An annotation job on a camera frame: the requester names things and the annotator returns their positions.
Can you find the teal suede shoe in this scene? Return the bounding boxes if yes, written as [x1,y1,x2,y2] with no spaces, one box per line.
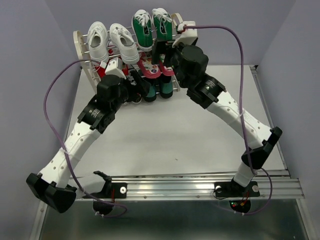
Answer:
[159,75,173,99]
[143,78,157,103]

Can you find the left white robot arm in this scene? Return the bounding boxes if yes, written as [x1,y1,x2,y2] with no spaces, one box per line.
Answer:
[26,70,151,213]

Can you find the teal suede shoe left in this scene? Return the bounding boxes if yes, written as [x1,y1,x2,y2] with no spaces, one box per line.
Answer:
[143,78,157,103]

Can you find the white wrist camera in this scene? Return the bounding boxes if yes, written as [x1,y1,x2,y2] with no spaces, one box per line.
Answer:
[99,57,126,79]
[172,21,198,48]

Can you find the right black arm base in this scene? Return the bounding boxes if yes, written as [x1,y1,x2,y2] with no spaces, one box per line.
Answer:
[212,179,261,214]

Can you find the green sneaker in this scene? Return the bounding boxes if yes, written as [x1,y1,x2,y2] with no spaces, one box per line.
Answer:
[131,9,153,52]
[152,7,173,41]

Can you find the green sneaker left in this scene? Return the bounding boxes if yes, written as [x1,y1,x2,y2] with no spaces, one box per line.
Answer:
[131,9,153,52]

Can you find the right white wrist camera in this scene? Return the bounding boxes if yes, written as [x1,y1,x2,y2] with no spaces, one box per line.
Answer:
[172,21,198,48]

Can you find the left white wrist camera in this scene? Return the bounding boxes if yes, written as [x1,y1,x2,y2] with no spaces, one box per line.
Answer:
[99,57,126,79]

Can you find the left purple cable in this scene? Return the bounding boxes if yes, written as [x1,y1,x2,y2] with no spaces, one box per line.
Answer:
[43,59,128,218]

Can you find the cream metal shoe shelf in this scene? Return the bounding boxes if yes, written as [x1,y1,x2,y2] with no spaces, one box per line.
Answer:
[73,12,188,92]

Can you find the teal suede shoe right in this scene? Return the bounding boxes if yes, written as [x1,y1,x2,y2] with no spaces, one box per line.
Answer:
[159,75,173,99]

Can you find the pink patterned slipper right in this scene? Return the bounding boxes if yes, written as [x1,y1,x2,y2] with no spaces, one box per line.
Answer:
[159,62,175,77]

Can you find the white fashion sneaker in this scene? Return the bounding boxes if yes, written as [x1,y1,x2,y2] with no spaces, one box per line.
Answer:
[109,23,140,65]

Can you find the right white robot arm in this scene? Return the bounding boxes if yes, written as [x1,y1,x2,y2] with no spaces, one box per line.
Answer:
[152,40,283,195]

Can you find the aluminium table frame rail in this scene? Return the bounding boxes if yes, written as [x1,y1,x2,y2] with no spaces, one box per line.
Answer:
[39,64,307,201]

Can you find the red canvas sneaker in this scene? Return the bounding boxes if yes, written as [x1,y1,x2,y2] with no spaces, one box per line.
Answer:
[95,61,107,78]
[107,45,122,61]

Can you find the pink patterned slipper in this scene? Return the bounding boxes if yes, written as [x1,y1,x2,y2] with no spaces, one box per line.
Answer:
[137,57,161,79]
[159,62,175,77]

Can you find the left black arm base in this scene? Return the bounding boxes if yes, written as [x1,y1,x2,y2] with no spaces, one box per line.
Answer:
[82,170,128,218]

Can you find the green sneaker right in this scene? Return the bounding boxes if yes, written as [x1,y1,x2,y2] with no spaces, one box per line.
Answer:
[152,7,173,41]

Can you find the pink patterned slipper left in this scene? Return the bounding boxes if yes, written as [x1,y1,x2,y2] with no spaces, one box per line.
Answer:
[137,57,161,79]

